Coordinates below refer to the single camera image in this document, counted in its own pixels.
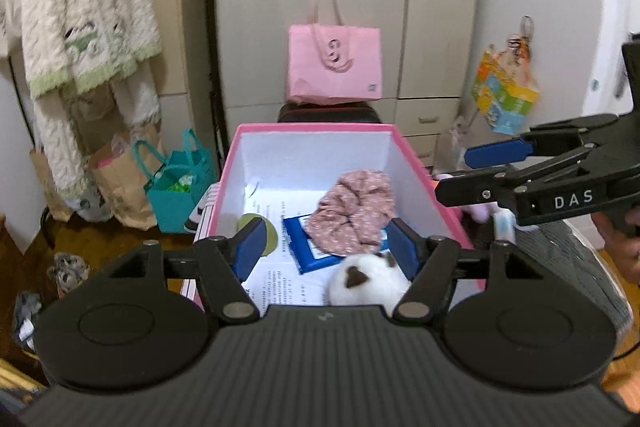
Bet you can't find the black suitcase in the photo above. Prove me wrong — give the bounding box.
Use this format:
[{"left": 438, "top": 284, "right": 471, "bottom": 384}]
[{"left": 278, "top": 102, "right": 382, "bottom": 124}]

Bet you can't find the pink cardboard box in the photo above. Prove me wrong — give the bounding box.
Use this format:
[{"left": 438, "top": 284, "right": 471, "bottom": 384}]
[{"left": 180, "top": 120, "right": 485, "bottom": 311}]

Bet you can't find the blue tissue pack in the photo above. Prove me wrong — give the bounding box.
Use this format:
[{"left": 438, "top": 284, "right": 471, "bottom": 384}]
[{"left": 281, "top": 211, "right": 392, "bottom": 275}]

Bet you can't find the black mesh table mat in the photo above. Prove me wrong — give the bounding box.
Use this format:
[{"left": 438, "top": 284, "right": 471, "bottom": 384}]
[{"left": 458, "top": 208, "right": 634, "bottom": 345}]

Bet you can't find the white plush cat toy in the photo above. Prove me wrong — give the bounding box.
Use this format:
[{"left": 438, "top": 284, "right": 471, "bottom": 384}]
[{"left": 326, "top": 251, "right": 410, "bottom": 315}]

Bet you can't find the cream knitted pyjama top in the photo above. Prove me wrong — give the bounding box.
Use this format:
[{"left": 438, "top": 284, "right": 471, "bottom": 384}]
[{"left": 22, "top": 0, "right": 162, "bottom": 98}]

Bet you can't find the beige wardrobe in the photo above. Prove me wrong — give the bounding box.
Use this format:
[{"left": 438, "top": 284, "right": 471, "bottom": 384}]
[{"left": 214, "top": 0, "right": 482, "bottom": 168}]

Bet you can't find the colourful paper gift bag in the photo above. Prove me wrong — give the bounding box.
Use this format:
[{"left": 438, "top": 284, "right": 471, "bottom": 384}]
[{"left": 471, "top": 15, "right": 540, "bottom": 135}]

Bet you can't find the person's hand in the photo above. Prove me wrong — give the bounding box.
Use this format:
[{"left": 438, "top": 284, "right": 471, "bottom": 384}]
[{"left": 591, "top": 212, "right": 640, "bottom": 284}]

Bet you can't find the green makeup sponge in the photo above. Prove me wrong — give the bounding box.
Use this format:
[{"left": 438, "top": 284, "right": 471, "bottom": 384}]
[{"left": 236, "top": 213, "right": 278, "bottom": 257}]

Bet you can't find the pink tote bag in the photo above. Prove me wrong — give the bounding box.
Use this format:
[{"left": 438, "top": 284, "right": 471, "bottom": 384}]
[{"left": 285, "top": 0, "right": 383, "bottom": 105}]

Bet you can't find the pink floral scrunchie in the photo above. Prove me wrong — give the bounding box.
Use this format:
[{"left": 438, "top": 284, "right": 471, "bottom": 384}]
[{"left": 304, "top": 170, "right": 396, "bottom": 257}]

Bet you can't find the white tissue pack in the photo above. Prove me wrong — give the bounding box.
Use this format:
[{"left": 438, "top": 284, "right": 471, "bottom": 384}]
[{"left": 492, "top": 208, "right": 516, "bottom": 244}]

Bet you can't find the brown paper bag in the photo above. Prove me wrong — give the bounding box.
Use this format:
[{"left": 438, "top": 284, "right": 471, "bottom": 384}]
[{"left": 89, "top": 124, "right": 164, "bottom": 231}]

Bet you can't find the purple plush toy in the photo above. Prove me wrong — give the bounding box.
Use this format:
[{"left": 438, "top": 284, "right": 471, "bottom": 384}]
[{"left": 461, "top": 202, "right": 498, "bottom": 225}]

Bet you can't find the black clothes rack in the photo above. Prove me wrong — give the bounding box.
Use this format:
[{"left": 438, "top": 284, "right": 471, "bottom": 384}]
[{"left": 0, "top": 0, "right": 57, "bottom": 253}]

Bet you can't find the teal shopping bag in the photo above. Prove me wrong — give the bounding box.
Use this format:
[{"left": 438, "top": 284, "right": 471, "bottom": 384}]
[{"left": 132, "top": 129, "right": 217, "bottom": 234}]

